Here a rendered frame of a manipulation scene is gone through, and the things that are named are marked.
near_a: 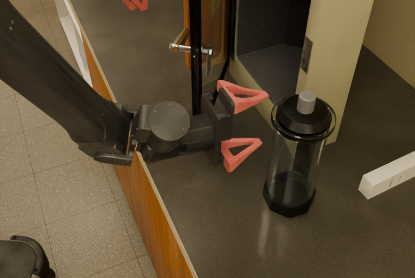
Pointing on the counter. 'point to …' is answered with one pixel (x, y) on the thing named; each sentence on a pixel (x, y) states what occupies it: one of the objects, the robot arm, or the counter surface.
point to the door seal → (201, 33)
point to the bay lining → (272, 7)
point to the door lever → (181, 42)
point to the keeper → (306, 54)
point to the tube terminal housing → (328, 37)
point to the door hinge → (234, 12)
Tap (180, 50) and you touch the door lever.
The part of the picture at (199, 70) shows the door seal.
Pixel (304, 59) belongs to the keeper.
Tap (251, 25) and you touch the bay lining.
